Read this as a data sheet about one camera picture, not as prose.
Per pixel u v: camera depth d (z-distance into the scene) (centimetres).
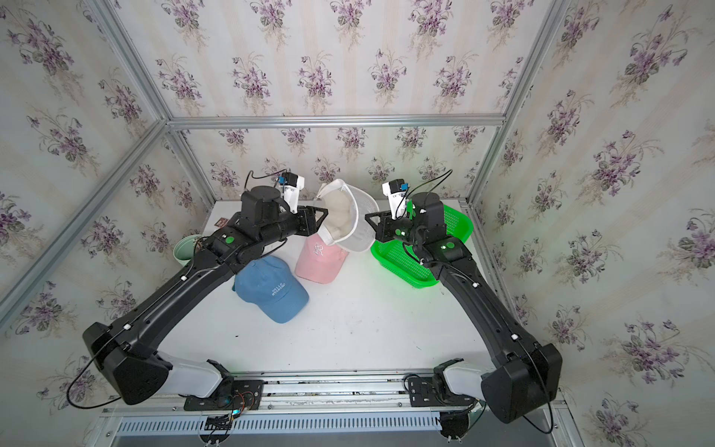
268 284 84
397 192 62
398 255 102
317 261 97
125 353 38
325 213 69
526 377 38
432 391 73
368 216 70
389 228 63
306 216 60
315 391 75
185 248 90
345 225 90
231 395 67
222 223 111
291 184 60
